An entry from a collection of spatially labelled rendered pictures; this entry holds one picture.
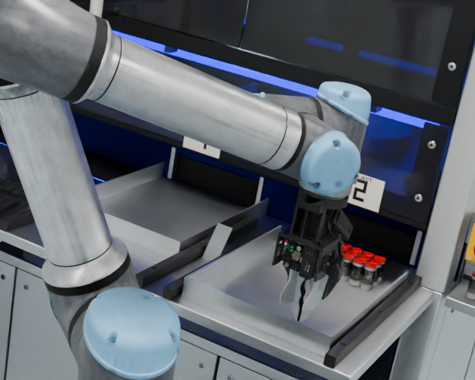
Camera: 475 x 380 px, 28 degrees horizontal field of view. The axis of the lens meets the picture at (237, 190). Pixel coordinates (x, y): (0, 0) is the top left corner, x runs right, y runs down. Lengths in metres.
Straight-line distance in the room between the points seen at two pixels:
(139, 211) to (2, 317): 0.62
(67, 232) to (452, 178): 0.75
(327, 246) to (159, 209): 0.60
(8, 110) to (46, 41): 0.18
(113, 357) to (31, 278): 1.13
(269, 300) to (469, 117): 0.46
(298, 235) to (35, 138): 0.41
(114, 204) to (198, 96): 0.83
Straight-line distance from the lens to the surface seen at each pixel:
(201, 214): 1.86
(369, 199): 1.74
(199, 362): 2.03
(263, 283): 1.62
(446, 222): 1.70
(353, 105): 1.28
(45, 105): 1.13
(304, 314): 1.43
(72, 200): 1.18
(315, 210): 1.30
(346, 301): 1.62
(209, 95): 1.05
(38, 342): 2.28
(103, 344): 1.12
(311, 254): 1.33
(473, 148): 1.66
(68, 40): 0.98
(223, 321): 1.47
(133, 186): 1.95
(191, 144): 1.89
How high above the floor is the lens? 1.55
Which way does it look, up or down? 19 degrees down
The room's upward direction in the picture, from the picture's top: 10 degrees clockwise
